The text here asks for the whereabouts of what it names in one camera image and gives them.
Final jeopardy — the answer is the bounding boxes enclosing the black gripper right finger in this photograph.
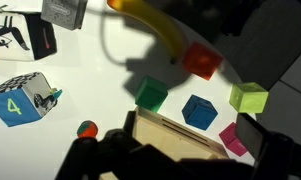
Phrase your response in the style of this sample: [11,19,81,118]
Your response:
[235,113,269,157]

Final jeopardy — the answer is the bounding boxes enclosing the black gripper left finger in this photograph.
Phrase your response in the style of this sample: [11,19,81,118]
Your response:
[123,111,136,136]

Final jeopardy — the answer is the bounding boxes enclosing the yellow banana toy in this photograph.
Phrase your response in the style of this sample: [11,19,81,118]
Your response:
[107,0,188,64]

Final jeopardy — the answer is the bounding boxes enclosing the magenta cube block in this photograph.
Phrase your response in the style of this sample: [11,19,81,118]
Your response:
[219,122,247,157]

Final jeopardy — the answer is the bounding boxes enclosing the lime green cube block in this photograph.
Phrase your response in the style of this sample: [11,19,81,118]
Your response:
[229,82,269,113]

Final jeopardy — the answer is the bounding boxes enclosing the small orange green ball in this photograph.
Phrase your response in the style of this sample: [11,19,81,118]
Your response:
[77,120,98,138]

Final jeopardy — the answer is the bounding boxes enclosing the blue cube block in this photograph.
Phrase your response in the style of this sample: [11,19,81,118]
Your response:
[182,95,218,130]

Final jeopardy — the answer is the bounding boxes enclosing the round white table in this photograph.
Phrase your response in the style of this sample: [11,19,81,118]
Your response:
[0,0,238,180]

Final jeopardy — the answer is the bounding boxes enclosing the orange cube block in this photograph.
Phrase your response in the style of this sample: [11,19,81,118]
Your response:
[182,41,223,81]

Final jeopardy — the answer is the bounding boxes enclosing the blue number four soft cube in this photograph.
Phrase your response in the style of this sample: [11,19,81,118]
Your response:
[0,72,62,127]

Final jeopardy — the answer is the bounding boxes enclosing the grey cube block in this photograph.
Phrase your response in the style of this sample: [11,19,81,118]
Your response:
[41,0,88,30]

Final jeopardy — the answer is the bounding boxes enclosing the black white soft cube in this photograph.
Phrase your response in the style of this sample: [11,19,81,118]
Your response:
[0,12,57,61]

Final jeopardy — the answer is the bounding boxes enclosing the wooden tray frame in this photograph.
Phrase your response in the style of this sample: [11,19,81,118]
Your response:
[99,105,229,180]

